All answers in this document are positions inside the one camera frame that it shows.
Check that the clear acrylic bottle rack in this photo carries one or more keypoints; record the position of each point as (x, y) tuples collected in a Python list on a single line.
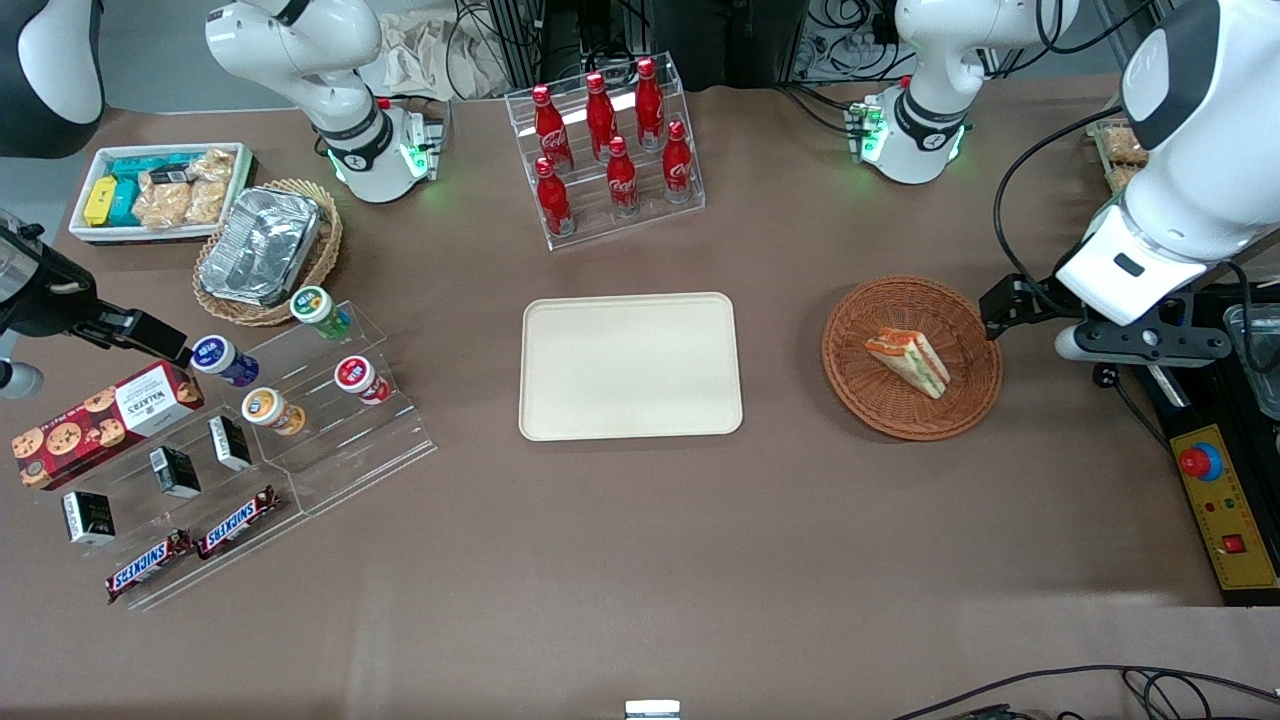
[(600, 225)]

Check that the clear bag of crackers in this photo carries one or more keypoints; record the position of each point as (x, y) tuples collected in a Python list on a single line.
[(162, 205), (210, 190)]

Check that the black appliance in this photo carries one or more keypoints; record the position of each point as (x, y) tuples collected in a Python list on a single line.
[(1200, 400)]

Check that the yellow snack box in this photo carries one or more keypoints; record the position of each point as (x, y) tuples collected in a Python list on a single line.
[(100, 200)]

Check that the triangular sandwich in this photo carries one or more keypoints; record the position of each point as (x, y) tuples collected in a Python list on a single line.
[(908, 362)]

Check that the Snickers bar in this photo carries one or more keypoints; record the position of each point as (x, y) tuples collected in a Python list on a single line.
[(148, 567), (238, 522)]

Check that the green lidded cup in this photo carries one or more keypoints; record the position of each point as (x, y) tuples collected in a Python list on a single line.
[(315, 308)]

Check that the small white device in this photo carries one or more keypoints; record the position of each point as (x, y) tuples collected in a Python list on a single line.
[(652, 710)]

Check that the teal snack box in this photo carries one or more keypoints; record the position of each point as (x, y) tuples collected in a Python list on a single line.
[(125, 205), (145, 164)]

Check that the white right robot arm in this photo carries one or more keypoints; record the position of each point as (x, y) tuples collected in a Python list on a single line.
[(300, 40)]

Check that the clear acrylic cup stand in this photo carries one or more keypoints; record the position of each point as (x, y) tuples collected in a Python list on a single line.
[(350, 450)]

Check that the white plastic snack bin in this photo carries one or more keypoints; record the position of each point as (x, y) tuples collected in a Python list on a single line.
[(85, 232)]

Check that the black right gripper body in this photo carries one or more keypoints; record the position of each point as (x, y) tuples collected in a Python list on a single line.
[(50, 300)]

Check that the brown wicker basket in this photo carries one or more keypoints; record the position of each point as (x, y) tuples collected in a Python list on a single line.
[(870, 400)]

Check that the aluminium foil container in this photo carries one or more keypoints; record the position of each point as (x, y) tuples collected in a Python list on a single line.
[(262, 245)]

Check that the red Walkers cookie box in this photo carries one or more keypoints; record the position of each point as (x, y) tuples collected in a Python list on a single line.
[(100, 425)]

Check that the small black carton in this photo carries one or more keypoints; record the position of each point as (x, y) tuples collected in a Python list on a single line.
[(230, 443), (90, 518), (175, 473)]

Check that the purple lidded cup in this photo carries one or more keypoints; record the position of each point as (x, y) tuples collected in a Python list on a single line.
[(220, 358)]

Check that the yellow emergency stop box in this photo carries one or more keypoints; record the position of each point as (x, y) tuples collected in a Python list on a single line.
[(1225, 520)]

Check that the green-lit arm base connector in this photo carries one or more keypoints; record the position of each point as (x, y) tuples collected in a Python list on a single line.
[(868, 130)]

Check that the clear acrylic snack stand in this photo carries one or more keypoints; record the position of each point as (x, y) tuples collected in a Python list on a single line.
[(150, 520)]

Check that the bagged fried snack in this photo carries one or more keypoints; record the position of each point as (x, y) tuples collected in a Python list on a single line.
[(1122, 145), (1124, 177)]

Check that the beige plastic tray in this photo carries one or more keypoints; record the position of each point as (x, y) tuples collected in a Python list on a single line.
[(630, 365)]

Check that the red cola bottle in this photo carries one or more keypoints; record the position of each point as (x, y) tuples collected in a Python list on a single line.
[(554, 200), (649, 105), (600, 115), (677, 165), (622, 180), (550, 130)]

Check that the light wicker basket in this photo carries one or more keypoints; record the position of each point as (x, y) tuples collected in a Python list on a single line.
[(325, 250)]

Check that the steel pan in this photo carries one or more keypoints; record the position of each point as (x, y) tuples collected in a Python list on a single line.
[(1262, 360)]

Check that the grey arm base connector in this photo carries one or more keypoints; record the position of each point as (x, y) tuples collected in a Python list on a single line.
[(425, 145)]

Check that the person in dark clothes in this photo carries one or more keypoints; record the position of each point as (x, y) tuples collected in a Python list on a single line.
[(725, 40)]

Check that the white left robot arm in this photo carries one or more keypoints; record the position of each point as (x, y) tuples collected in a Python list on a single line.
[(1190, 180)]

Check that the red lidded cup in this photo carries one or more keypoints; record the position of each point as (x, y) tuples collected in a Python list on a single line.
[(358, 376)]

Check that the orange lidded cup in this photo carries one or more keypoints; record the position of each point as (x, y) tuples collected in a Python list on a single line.
[(268, 408)]

